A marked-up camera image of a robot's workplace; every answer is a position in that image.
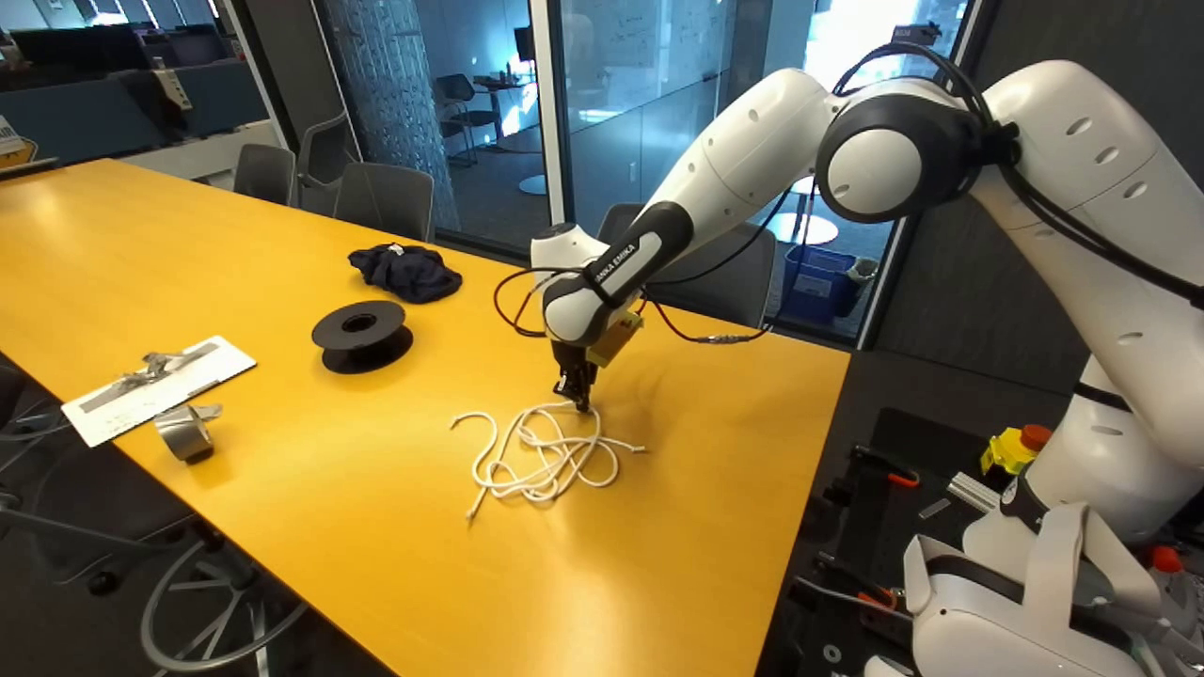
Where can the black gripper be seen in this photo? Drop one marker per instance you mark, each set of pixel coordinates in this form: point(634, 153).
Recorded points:
point(578, 375)

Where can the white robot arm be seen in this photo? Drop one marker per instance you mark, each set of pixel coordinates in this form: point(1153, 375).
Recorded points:
point(1073, 180)

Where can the grey chair near robot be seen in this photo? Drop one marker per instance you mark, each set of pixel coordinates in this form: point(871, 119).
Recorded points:
point(716, 274)

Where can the black spool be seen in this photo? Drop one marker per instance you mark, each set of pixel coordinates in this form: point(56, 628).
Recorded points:
point(362, 337)

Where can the grey chair middle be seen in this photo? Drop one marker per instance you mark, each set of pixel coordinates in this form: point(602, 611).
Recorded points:
point(390, 197)

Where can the blue box outside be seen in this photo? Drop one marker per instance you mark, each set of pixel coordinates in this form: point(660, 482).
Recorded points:
point(821, 286)

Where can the grey chair far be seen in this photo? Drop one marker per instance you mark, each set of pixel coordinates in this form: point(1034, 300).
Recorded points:
point(265, 169)

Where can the metal table clamp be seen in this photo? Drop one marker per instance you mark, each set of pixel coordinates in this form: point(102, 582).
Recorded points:
point(184, 430)

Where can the yellow red emergency button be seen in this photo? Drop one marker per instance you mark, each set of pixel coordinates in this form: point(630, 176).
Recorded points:
point(1012, 449)

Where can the white flat board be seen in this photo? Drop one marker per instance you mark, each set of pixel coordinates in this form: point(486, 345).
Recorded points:
point(158, 384)

